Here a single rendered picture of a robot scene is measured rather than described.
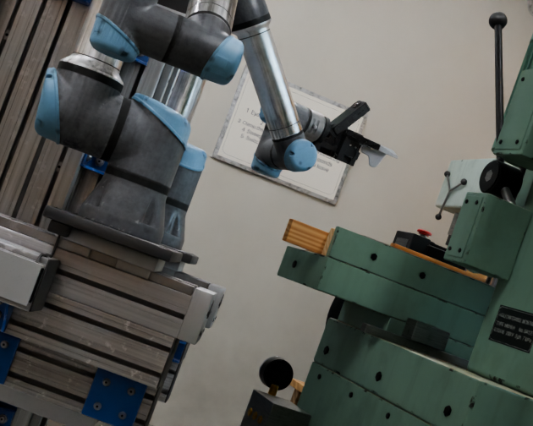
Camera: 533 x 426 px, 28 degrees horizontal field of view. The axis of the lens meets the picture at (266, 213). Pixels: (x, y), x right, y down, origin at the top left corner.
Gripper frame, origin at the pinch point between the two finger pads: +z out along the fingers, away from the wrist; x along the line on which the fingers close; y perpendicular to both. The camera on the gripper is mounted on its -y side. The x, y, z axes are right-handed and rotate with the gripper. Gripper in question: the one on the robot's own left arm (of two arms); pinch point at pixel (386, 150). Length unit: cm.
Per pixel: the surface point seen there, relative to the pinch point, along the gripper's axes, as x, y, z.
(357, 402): 87, 44, -35
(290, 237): 76, 23, -53
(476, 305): 83, 21, -17
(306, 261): 72, 26, -46
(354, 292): 81, 27, -40
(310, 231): 76, 21, -50
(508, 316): 103, 19, -26
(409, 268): 81, 20, -32
